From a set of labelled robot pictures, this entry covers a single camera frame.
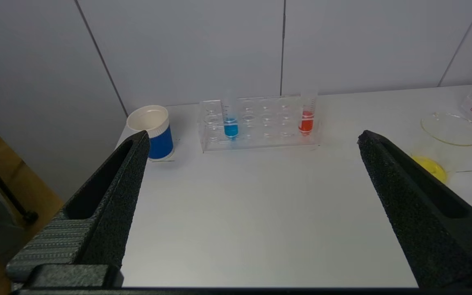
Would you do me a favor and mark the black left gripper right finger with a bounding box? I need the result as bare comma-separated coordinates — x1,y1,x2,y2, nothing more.
357,130,472,287

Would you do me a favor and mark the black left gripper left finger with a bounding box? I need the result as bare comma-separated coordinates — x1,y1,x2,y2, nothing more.
6,130,150,292

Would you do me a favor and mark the clear glass beaker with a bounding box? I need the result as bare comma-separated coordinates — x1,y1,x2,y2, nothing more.
410,111,472,184

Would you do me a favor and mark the test tube with blue pigment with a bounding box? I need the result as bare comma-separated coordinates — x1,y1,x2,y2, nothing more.
221,92,239,141

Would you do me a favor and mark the test tube with red pigment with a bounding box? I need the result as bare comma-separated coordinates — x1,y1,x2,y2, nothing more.
298,93,318,136

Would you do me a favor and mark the black stand leg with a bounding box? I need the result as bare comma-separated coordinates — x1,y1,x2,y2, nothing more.
0,145,39,224

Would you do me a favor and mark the blue paper cup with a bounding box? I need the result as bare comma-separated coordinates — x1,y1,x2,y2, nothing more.
127,105,175,160

